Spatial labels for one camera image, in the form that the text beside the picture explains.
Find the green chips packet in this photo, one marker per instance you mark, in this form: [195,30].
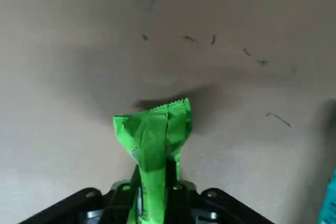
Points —
[152,134]

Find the teal chips packet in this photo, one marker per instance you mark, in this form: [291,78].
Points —
[329,200]

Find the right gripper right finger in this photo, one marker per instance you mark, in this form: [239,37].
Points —
[210,208]

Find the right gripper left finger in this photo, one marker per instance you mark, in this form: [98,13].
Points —
[78,208]

